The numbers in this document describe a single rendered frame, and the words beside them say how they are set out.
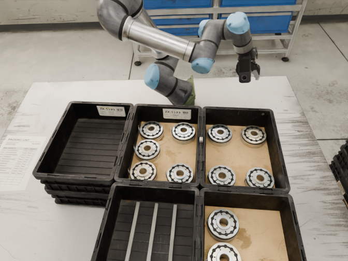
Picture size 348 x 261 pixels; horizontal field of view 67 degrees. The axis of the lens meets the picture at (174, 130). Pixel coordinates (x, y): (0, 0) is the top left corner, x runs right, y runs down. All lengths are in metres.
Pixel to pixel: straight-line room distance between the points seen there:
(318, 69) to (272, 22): 0.74
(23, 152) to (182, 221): 0.89
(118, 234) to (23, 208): 0.49
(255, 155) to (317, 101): 1.78
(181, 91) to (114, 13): 0.53
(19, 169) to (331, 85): 2.77
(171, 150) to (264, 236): 0.48
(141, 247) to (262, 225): 0.41
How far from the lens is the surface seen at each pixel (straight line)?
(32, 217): 1.27
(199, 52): 1.02
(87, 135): 1.26
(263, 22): 3.01
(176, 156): 1.11
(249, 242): 0.97
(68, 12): 4.00
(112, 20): 1.06
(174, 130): 1.16
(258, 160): 1.13
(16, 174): 1.43
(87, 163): 1.16
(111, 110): 1.24
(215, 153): 1.12
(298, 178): 1.30
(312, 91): 2.96
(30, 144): 1.52
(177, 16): 2.83
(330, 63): 3.44
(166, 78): 1.34
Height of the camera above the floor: 1.72
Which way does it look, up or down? 48 degrees down
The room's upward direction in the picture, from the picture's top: 3 degrees counter-clockwise
